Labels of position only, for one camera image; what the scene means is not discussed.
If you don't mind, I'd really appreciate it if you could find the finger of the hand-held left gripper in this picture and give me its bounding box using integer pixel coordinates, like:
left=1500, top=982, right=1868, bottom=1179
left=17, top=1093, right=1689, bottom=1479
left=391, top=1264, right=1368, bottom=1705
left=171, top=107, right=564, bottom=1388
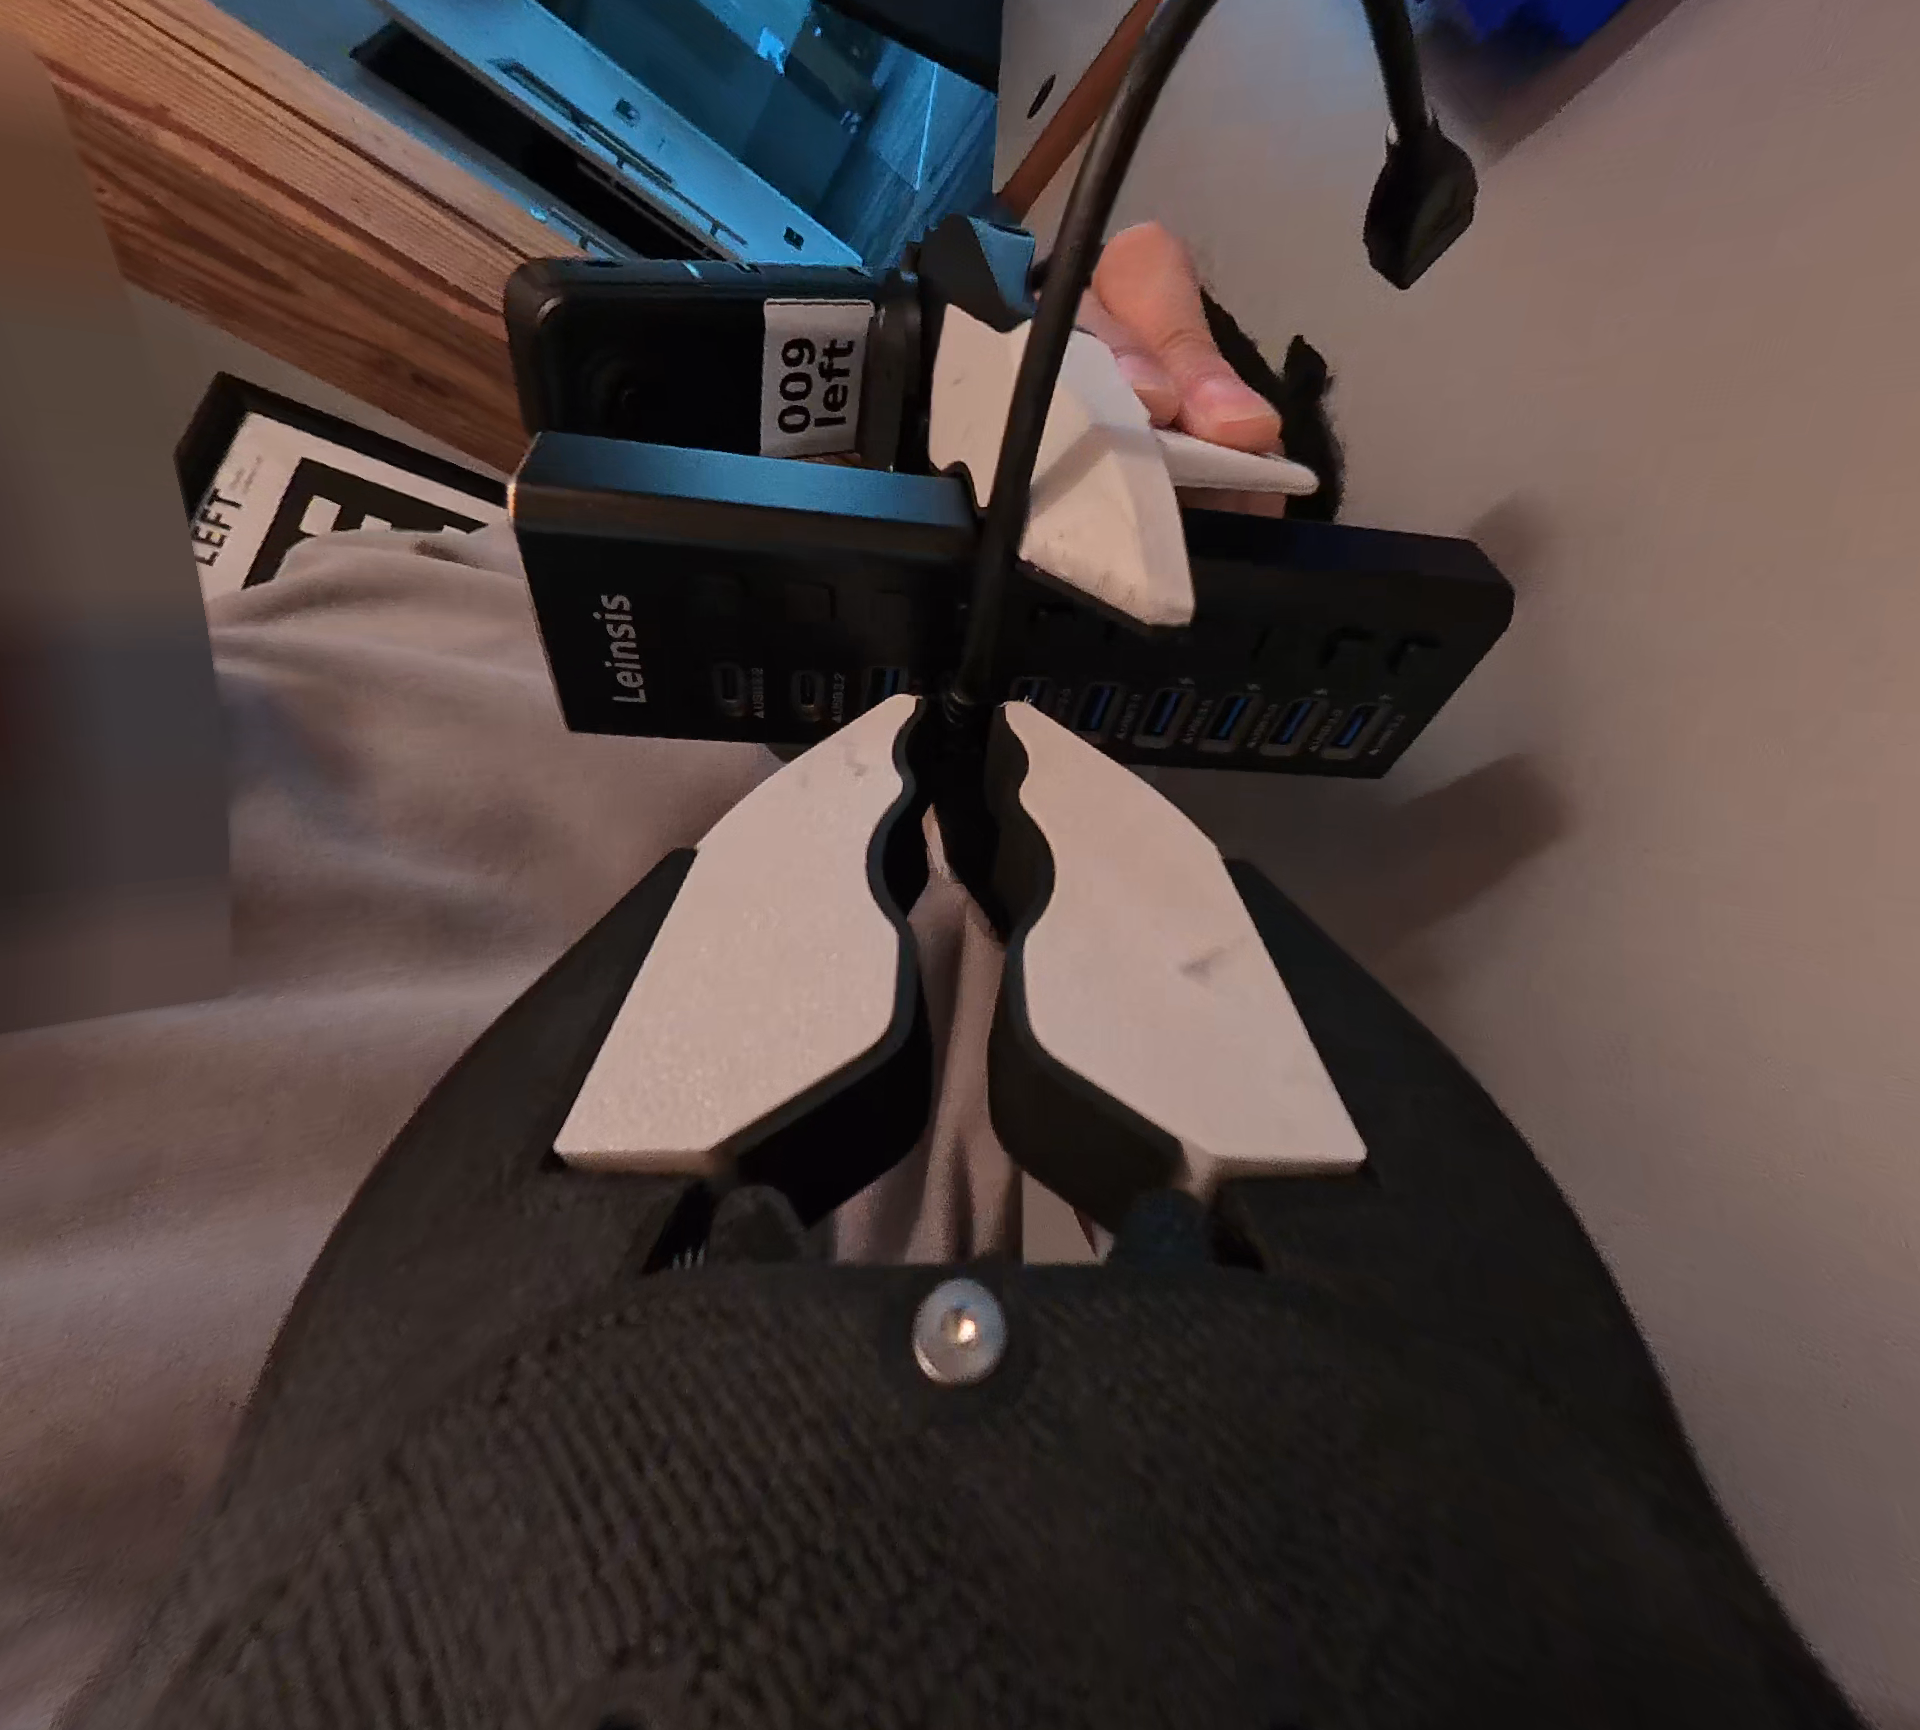
left=927, top=304, right=1198, bottom=633

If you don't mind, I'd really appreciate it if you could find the matte black USB hub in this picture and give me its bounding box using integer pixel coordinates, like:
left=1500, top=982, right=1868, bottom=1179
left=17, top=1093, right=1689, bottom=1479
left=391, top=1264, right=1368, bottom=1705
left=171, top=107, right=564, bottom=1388
left=510, top=427, right=1512, bottom=786

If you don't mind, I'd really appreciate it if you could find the person's left forearm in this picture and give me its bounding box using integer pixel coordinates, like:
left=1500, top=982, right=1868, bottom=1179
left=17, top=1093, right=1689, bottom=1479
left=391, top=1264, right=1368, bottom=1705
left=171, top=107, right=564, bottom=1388
left=0, top=527, right=1037, bottom=1730

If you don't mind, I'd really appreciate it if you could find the grey desk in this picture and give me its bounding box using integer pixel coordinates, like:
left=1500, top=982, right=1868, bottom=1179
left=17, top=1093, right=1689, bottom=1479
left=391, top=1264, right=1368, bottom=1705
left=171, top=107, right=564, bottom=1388
left=989, top=0, right=1920, bottom=1730

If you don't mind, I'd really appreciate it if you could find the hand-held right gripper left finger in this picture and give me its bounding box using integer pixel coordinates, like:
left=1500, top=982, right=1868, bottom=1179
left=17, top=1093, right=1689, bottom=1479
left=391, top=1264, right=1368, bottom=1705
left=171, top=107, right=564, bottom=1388
left=549, top=695, right=936, bottom=1229

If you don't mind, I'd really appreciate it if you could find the wooden beam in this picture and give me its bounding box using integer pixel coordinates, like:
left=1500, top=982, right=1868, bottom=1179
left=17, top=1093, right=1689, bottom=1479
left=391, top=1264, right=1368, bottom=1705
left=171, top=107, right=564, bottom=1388
left=0, top=0, right=602, bottom=474

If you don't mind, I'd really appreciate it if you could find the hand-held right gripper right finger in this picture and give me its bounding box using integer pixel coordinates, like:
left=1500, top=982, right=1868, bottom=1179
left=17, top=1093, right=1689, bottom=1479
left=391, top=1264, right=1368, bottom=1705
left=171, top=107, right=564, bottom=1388
left=989, top=702, right=1373, bottom=1235

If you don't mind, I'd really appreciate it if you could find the black USB cable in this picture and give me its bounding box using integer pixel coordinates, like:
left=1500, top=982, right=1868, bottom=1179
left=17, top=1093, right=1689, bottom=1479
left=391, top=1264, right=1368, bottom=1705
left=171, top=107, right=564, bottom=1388
left=927, top=0, right=1482, bottom=914

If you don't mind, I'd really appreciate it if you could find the person's left hand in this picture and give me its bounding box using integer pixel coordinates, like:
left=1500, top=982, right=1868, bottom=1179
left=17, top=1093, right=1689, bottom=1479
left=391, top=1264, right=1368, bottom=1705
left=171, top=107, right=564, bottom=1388
left=1083, top=221, right=1290, bottom=443

